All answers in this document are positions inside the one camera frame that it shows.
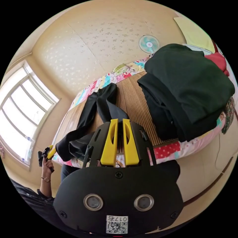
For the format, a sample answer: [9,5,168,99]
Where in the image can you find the pile of clothes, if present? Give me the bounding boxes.
[137,43,236,143]

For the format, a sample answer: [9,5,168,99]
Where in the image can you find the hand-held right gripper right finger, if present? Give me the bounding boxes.
[122,119,139,166]

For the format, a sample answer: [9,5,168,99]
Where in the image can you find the pale yellow curtain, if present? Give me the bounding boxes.
[174,16,216,53]

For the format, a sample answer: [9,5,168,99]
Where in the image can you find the window with white frame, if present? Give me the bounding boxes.
[0,61,61,166]

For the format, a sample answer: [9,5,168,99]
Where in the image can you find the teal wall fan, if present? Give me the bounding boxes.
[138,35,160,55]

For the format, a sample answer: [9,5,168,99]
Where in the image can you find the person's body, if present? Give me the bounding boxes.
[10,164,81,238]

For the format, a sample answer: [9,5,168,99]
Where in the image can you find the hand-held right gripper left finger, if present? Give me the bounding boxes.
[100,119,119,166]

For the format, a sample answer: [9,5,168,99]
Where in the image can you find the person's left hand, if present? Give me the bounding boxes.
[42,159,55,178]

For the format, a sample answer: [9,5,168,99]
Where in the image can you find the bed with woven mat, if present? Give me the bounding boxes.
[52,55,235,168]

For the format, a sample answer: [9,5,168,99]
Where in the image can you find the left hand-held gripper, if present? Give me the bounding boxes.
[42,145,57,173]

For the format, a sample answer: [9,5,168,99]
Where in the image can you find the person's left forearm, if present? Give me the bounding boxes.
[41,176,53,198]

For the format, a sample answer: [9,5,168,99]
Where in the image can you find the black pants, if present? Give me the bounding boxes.
[55,83,130,162]

